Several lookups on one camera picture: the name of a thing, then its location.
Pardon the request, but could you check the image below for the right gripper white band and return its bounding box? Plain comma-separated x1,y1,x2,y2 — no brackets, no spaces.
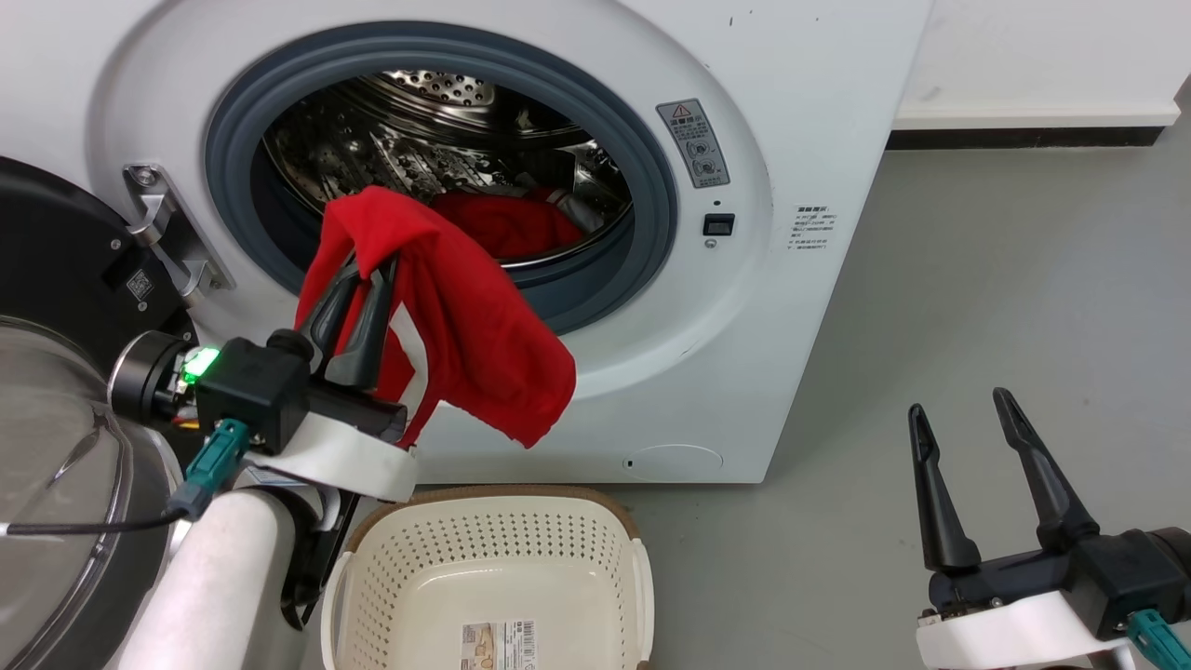
908,386,1138,670

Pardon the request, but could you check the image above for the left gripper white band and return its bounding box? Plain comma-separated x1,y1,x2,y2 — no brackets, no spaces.
242,253,420,504

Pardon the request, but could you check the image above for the red garment with white stripe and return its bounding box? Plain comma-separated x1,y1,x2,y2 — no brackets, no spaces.
295,184,579,450

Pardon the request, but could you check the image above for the white front-load washing machine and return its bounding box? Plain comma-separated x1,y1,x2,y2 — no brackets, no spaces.
0,0,934,486

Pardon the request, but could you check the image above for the cream perforated laundry basket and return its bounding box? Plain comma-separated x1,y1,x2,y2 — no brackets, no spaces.
320,484,656,670

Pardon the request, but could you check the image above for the paper label in basket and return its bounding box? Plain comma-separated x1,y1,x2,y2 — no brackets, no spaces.
461,619,539,670

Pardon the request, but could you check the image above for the red garment with grey trim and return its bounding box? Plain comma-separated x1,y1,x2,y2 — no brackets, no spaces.
430,186,608,262

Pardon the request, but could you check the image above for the silver metal door hinge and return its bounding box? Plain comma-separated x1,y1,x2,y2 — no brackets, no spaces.
124,163,236,309

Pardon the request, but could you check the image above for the black cylinder with green light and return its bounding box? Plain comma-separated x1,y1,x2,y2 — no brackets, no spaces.
106,329,221,422

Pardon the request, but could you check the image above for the stainless steel washer drum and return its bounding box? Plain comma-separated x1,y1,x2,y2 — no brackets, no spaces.
262,70,635,272

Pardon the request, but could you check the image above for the black glass washer door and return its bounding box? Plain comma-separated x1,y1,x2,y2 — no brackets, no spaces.
0,156,202,670

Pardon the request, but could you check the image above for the round white filter cover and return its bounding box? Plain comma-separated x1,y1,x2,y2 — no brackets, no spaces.
621,444,726,484

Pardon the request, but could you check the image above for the grey rubber door gasket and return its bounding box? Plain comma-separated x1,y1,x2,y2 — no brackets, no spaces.
205,20,680,337

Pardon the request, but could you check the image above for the grey warning label sticker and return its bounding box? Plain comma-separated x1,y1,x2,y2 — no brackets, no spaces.
656,98,732,191

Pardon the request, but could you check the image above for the left black cable teal plug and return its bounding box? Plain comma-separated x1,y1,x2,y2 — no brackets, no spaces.
0,418,254,539

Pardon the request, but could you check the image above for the right cable teal plug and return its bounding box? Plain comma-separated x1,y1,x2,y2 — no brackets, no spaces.
1127,609,1191,670

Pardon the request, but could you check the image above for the black cable loop under arm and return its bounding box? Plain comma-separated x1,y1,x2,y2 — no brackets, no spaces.
278,484,361,631

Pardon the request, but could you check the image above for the black wall baseboard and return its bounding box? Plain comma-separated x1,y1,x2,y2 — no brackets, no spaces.
886,125,1166,151

